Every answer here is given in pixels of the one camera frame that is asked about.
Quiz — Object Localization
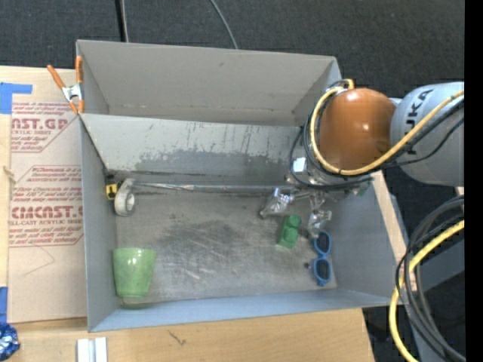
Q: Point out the brown cardboard board, red print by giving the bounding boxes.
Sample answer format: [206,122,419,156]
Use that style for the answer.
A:
[0,65,88,324]

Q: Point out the grey metal bin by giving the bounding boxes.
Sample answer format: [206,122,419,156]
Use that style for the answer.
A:
[75,38,397,333]

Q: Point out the green cup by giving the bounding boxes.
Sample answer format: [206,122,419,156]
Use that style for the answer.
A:
[112,247,158,309]

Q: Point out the green toy block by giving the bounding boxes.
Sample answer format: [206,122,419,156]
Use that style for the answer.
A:
[275,213,303,250]

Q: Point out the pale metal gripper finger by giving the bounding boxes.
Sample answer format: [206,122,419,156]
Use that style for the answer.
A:
[306,198,334,239]
[259,187,295,219]

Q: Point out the white tape roll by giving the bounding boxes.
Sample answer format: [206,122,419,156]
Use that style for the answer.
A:
[113,178,137,217]

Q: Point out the blue sunglasses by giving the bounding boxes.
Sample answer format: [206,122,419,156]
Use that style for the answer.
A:
[303,230,334,287]

